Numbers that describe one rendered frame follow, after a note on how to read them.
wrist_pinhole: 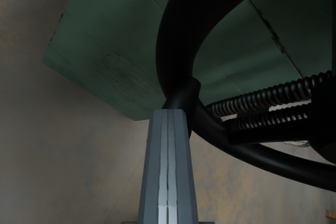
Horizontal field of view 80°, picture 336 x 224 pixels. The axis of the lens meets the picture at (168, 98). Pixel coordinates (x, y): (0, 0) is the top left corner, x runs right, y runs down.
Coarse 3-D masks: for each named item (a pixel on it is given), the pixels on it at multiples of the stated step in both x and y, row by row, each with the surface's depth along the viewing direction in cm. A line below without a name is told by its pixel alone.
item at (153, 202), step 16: (160, 112) 10; (160, 128) 9; (160, 144) 8; (144, 160) 8; (160, 160) 8; (144, 176) 7; (160, 176) 7; (144, 192) 6; (160, 192) 6; (144, 208) 6; (160, 208) 6
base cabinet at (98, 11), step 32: (96, 0) 37; (128, 0) 34; (160, 0) 32; (64, 32) 51; (96, 32) 45; (128, 32) 41; (224, 32) 33; (256, 32) 31; (64, 64) 68; (96, 64) 58; (128, 64) 51; (224, 64) 39; (256, 64) 36; (288, 64) 34; (96, 96) 83; (128, 96) 70; (160, 96) 61; (224, 96) 48
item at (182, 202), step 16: (176, 112) 10; (176, 128) 9; (176, 144) 8; (176, 160) 8; (176, 176) 7; (192, 176) 7; (176, 192) 6; (192, 192) 7; (176, 208) 6; (192, 208) 6
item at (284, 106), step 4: (284, 104) 50; (264, 108) 46; (268, 108) 45; (272, 108) 46; (276, 108) 47; (280, 108) 48; (244, 112) 49; (248, 112) 48; (252, 112) 48; (256, 112) 47; (260, 112) 46
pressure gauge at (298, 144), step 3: (285, 141) 43; (288, 141) 43; (291, 141) 42; (300, 141) 41; (303, 141) 41; (306, 141) 40; (288, 144) 44; (291, 144) 43; (294, 144) 43; (297, 144) 42; (300, 144) 42; (303, 144) 42; (306, 144) 41; (309, 144) 40
